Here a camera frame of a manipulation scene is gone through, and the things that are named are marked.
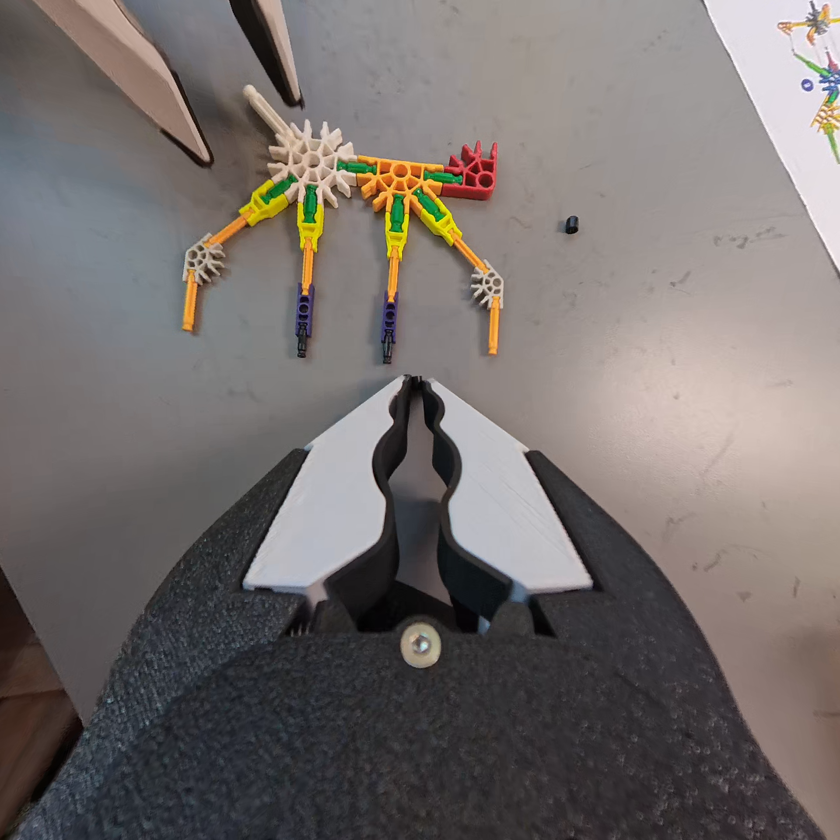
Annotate colourful rod-and-connector toy animal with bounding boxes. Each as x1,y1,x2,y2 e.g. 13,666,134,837
180,84,506,362

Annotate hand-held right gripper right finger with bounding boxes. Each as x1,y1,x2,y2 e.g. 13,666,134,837
419,378,593,632

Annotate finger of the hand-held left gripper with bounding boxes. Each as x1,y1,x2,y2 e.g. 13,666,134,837
230,0,305,108
33,0,215,166

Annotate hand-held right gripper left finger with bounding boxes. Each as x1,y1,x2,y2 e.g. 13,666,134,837
243,375,413,630

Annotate white printed instruction sheet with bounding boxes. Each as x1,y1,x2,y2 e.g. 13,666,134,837
701,0,840,275

